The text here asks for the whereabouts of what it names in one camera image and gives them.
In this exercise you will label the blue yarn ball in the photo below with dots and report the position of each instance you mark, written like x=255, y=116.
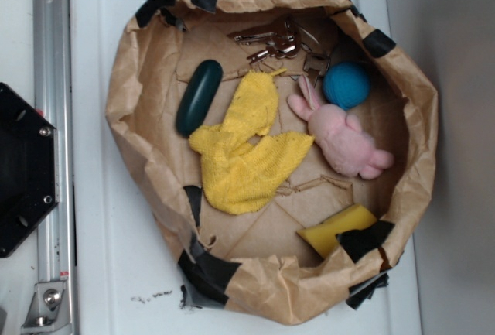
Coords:
x=346, y=84

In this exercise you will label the silver key bunch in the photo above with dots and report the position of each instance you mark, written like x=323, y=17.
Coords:
x=284, y=38

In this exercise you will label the metal corner bracket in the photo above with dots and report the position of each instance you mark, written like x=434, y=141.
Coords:
x=49, y=309

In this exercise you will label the yellow terry cloth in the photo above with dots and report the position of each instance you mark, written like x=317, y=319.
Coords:
x=242, y=164

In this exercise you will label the yellow sponge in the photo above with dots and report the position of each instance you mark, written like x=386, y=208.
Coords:
x=354, y=229

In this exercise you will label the aluminium extrusion rail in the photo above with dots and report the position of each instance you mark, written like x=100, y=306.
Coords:
x=55, y=234

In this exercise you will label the pink plush bunny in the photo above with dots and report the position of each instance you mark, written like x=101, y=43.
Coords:
x=348, y=149

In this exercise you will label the dark green oval case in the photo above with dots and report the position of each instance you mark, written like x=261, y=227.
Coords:
x=198, y=97

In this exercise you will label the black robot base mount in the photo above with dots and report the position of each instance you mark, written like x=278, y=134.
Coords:
x=28, y=172

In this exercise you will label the brown paper bag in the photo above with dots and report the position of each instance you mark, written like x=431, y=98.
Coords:
x=256, y=263

